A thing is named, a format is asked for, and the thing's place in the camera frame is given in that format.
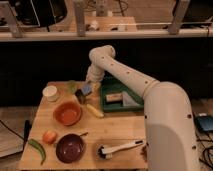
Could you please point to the black appliance in background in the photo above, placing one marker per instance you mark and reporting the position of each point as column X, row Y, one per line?
column 40, row 13

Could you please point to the yellow corn toy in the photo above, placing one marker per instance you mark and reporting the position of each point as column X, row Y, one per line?
column 95, row 111

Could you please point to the wooden block in tray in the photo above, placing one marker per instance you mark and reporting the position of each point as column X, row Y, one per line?
column 113, row 97

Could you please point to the green pepper toy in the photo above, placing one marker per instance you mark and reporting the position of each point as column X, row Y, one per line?
column 35, row 144

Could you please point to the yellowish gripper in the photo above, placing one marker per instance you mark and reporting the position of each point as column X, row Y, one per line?
column 95, row 86

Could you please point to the white cup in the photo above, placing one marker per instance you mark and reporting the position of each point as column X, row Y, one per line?
column 51, row 93

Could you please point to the metal cup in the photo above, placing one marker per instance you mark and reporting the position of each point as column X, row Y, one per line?
column 80, row 96

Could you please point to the orange bowl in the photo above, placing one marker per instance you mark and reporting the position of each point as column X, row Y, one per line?
column 67, row 113

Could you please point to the green plastic tray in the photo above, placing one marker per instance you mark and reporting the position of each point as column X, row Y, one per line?
column 111, row 85

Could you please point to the grey cloth in tray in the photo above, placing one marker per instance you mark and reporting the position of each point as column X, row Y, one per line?
column 128, row 101

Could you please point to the purple bowl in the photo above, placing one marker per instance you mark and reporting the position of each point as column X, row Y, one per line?
column 70, row 148

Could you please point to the blue sponge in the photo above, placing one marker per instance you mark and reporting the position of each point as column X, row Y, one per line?
column 86, row 89

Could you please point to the white dish brush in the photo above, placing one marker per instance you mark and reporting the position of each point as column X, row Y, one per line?
column 106, row 152

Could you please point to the blue device on floor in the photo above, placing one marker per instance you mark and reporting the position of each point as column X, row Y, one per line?
column 204, row 123

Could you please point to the green translucent cup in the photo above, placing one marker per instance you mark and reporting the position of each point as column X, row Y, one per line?
column 72, row 86

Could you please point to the orange peach toy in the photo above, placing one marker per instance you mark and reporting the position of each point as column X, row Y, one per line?
column 49, row 137

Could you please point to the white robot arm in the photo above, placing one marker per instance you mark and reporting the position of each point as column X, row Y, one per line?
column 170, row 131

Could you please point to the brown grape bunch toy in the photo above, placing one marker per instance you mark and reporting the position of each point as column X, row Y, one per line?
column 144, row 152

